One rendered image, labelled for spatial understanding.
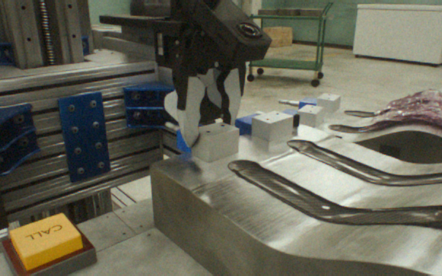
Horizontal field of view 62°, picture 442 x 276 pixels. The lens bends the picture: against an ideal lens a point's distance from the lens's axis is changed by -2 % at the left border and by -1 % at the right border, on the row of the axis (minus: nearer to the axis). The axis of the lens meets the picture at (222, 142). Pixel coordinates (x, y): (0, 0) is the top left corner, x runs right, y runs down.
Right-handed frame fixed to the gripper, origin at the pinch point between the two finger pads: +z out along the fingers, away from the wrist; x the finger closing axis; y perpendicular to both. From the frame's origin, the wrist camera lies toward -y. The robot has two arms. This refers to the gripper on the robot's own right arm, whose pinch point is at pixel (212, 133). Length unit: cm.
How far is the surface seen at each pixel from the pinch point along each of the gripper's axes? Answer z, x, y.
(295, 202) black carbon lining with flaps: 3.5, 0.5, -14.2
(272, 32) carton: 60, -598, 530
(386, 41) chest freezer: 58, -617, 283
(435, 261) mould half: -1.8, 6.9, -29.7
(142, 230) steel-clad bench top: 11.4, 10.0, 2.3
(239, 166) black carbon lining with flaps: 2.8, 0.1, -5.1
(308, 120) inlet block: 4.8, -25.7, 4.0
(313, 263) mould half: 2.2, 8.4, -22.2
